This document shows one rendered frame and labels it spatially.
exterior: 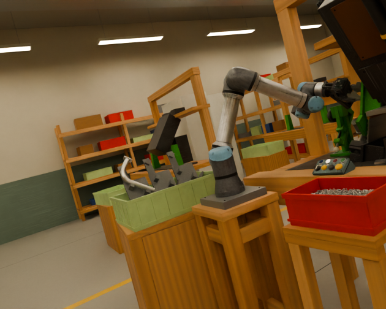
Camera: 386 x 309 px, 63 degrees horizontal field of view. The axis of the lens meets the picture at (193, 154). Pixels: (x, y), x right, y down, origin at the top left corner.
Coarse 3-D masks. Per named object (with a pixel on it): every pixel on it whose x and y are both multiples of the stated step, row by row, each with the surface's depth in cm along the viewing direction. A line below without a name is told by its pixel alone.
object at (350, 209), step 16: (384, 176) 102; (288, 192) 115; (304, 192) 119; (320, 192) 117; (336, 192) 111; (352, 192) 107; (368, 192) 103; (384, 192) 93; (288, 208) 113; (304, 208) 107; (320, 208) 101; (336, 208) 96; (352, 208) 92; (368, 208) 88; (384, 208) 92; (304, 224) 109; (320, 224) 102; (336, 224) 97; (352, 224) 93; (368, 224) 89; (384, 224) 91
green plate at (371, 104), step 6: (366, 90) 134; (360, 96) 136; (366, 96) 135; (360, 102) 137; (366, 102) 136; (372, 102) 134; (378, 102) 132; (360, 108) 137; (366, 108) 136; (372, 108) 134; (360, 114) 138; (366, 120) 140
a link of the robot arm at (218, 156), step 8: (208, 152) 156; (216, 152) 150; (224, 152) 150; (232, 152) 154; (216, 160) 150; (224, 160) 150; (232, 160) 152; (216, 168) 151; (224, 168) 150; (232, 168) 151; (216, 176) 152
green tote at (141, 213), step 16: (208, 176) 187; (160, 192) 172; (176, 192) 177; (192, 192) 182; (208, 192) 187; (128, 208) 165; (144, 208) 168; (160, 208) 172; (176, 208) 177; (128, 224) 174; (144, 224) 167
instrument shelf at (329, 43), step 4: (332, 36) 166; (320, 40) 173; (324, 40) 171; (328, 40) 169; (332, 40) 167; (316, 44) 175; (320, 44) 173; (324, 44) 171; (328, 44) 169; (332, 44) 171; (336, 44) 174; (316, 48) 176; (320, 48) 175; (324, 48) 178; (328, 48) 181; (332, 48) 185
